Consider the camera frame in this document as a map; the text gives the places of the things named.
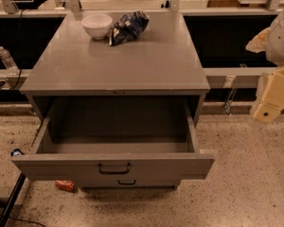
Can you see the metal bracket with label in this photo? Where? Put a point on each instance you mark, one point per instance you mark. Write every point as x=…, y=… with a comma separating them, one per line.
x=229, y=92

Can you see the black drawer handle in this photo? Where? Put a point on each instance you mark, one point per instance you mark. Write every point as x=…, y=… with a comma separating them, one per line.
x=114, y=170
x=127, y=182

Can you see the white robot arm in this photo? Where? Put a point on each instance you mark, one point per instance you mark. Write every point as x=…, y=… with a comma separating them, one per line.
x=275, y=41

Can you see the orange crushed can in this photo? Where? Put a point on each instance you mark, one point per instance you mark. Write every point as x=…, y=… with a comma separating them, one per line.
x=65, y=185

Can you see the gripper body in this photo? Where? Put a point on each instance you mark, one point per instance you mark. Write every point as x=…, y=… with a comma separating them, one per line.
x=281, y=42

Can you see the grey metal shelf rail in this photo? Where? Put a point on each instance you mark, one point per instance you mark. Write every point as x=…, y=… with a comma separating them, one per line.
x=238, y=77

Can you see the grey metal drawer cabinet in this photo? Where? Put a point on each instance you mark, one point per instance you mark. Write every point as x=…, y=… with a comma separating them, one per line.
x=161, y=62

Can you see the clear plastic water bottle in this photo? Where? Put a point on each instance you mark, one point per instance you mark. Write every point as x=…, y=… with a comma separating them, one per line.
x=9, y=62

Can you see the black top drawer handle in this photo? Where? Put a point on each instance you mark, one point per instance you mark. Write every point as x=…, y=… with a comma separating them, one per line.
x=114, y=170

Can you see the blue crumpled chip bag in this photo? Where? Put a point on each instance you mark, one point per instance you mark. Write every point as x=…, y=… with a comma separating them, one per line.
x=128, y=28

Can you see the black floor pole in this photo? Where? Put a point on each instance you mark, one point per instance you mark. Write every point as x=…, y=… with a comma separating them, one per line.
x=12, y=199

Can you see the grey top drawer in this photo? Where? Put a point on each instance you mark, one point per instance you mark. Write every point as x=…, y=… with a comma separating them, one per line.
x=116, y=142

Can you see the white ceramic bowl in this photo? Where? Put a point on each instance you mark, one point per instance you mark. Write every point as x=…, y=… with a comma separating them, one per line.
x=97, y=26

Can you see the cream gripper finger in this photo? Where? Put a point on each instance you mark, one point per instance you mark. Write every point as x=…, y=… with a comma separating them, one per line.
x=259, y=42

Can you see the black lower drawer handle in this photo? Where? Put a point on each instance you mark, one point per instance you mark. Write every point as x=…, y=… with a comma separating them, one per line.
x=127, y=182

